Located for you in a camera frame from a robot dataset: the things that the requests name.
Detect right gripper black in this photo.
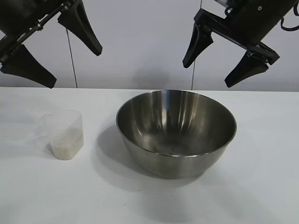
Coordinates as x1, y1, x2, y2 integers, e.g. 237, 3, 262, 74
182, 0, 289, 88

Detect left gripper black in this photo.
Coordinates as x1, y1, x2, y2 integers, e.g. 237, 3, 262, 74
0, 0, 103, 89

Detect clear plastic measuring cup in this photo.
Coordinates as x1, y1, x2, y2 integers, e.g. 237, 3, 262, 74
38, 110, 84, 161

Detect white rice grains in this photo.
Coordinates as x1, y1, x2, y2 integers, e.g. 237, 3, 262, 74
50, 127, 84, 161

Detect stainless steel mixing bowl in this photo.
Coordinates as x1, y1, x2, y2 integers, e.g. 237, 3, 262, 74
116, 90, 237, 180

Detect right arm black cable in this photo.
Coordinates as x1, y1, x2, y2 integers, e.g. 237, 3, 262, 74
279, 16, 299, 31

